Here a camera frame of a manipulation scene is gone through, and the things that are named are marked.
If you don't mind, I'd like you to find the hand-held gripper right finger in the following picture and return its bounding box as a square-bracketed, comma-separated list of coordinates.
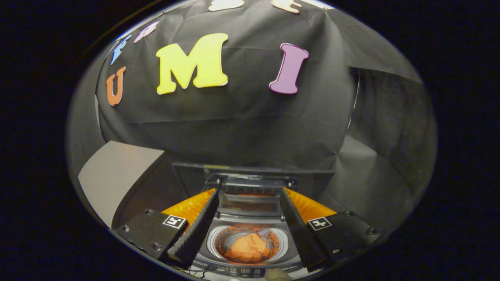
[279, 187, 381, 273]

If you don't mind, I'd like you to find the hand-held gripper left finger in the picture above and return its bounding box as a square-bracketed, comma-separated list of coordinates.
[111, 188, 220, 270]

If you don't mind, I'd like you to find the orange polo shirt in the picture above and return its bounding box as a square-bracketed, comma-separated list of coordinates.
[223, 233, 272, 263]

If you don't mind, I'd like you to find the dark grey washing machine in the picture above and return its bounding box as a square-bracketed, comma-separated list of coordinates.
[187, 211, 313, 281]

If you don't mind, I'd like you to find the grey cabinet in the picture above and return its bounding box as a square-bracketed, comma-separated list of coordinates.
[77, 140, 188, 230]

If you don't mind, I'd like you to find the black backdrop cloth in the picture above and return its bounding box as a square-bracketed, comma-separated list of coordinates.
[66, 0, 438, 235]

